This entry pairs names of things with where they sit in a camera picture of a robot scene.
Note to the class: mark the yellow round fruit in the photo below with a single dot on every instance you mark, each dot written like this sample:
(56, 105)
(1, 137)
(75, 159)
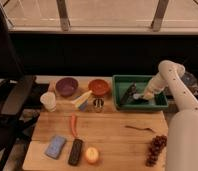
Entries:
(92, 155)

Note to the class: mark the small dark metal can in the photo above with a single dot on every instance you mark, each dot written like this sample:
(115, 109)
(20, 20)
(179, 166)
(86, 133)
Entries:
(98, 104)

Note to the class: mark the blue sponge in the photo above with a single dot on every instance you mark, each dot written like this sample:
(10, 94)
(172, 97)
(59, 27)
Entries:
(55, 146)

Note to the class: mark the thin dark twig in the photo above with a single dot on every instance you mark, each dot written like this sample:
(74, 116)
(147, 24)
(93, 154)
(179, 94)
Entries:
(140, 129)

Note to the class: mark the blue-grey towel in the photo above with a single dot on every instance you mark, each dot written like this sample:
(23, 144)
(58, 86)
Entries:
(137, 96)

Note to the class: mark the purple bowl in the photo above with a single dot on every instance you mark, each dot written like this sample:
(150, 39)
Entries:
(67, 86)

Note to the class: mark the green plastic tray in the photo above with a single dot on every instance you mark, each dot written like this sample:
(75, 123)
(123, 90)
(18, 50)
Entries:
(121, 83)

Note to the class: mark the orange bowl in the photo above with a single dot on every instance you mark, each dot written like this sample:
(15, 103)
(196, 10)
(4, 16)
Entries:
(99, 87)

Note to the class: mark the black remote bar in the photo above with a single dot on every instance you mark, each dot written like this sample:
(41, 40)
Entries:
(75, 152)

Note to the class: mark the dark object in tray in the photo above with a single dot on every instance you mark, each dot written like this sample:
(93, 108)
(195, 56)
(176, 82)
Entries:
(128, 93)

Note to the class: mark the round grey device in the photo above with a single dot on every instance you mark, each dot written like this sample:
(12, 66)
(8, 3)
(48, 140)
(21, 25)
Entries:
(189, 79)

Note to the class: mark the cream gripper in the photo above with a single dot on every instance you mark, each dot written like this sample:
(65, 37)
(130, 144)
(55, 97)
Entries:
(148, 96)

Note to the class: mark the white cup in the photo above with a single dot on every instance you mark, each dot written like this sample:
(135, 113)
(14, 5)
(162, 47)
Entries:
(48, 99)

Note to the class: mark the black office chair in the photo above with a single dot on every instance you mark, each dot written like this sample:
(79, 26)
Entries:
(11, 127)

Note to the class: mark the bunch of dark grapes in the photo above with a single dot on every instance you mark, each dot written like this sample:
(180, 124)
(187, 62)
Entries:
(156, 146)

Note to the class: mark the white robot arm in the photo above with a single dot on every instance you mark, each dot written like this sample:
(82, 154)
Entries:
(182, 141)

